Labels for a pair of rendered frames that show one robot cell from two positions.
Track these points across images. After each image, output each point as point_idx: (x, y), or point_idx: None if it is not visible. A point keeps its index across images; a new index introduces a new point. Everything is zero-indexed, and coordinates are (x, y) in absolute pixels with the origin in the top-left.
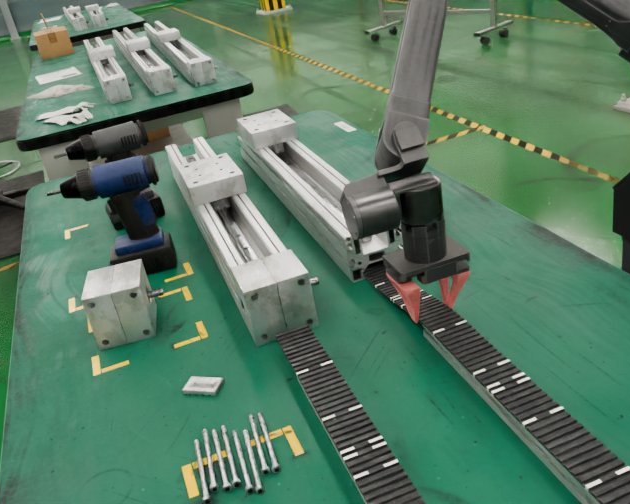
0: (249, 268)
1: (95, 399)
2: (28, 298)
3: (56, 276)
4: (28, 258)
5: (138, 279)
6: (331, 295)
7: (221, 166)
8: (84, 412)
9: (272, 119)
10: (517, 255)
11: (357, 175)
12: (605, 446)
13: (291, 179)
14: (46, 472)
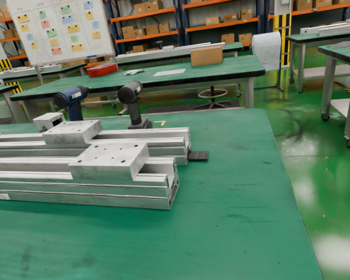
0: None
1: (36, 130)
2: (113, 118)
3: (120, 121)
4: (150, 115)
5: (36, 119)
6: None
7: (65, 129)
8: (35, 129)
9: (102, 156)
10: None
11: (19, 230)
12: None
13: (23, 159)
14: (28, 126)
